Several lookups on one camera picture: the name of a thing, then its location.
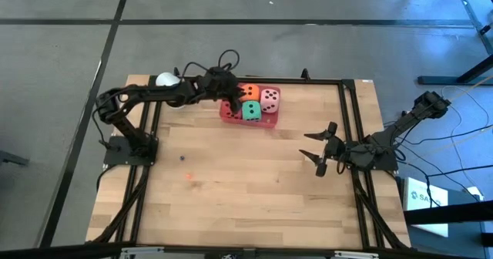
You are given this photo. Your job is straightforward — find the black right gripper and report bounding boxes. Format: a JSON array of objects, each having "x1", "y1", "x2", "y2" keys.
[{"x1": 298, "y1": 121, "x2": 377, "y2": 178}]

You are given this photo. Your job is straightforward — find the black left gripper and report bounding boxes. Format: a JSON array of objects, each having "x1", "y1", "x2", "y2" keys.
[{"x1": 198, "y1": 66, "x2": 252, "y2": 114}]

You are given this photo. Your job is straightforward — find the orange foam die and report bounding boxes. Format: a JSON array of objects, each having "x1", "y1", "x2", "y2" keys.
[{"x1": 239, "y1": 83, "x2": 260, "y2": 103}]

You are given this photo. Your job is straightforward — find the red foam die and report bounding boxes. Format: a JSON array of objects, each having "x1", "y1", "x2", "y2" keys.
[{"x1": 221, "y1": 100, "x2": 243, "y2": 120}]

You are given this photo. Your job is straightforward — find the teal foam die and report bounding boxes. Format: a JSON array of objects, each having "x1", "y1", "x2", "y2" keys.
[{"x1": 241, "y1": 100, "x2": 263, "y2": 122}]

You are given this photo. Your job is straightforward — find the pink foam die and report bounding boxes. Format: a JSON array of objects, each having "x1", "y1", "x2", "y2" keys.
[{"x1": 260, "y1": 88, "x2": 280, "y2": 114}]

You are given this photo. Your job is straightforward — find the pink plastic bin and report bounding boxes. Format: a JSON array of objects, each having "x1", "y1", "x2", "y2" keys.
[{"x1": 219, "y1": 82, "x2": 282, "y2": 130}]

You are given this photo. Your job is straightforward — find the white box blue logo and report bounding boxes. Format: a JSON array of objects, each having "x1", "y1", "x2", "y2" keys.
[{"x1": 403, "y1": 177, "x2": 450, "y2": 238}]

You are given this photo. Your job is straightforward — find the grey furniture foot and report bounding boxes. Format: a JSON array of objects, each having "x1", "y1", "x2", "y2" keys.
[{"x1": 0, "y1": 149, "x2": 30, "y2": 167}]

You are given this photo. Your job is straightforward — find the black rig crossbar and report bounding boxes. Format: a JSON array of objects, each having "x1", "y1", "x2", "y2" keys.
[{"x1": 0, "y1": 240, "x2": 493, "y2": 259}]

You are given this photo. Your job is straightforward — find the black aluminium table frame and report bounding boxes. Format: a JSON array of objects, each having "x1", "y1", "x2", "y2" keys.
[{"x1": 86, "y1": 68, "x2": 412, "y2": 252}]

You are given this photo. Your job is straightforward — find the black desk leg frame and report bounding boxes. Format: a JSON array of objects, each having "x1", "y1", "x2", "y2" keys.
[{"x1": 418, "y1": 0, "x2": 493, "y2": 86}]

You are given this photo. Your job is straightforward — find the yellow extension cord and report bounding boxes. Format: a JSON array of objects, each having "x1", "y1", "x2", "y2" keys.
[{"x1": 442, "y1": 75, "x2": 493, "y2": 109}]

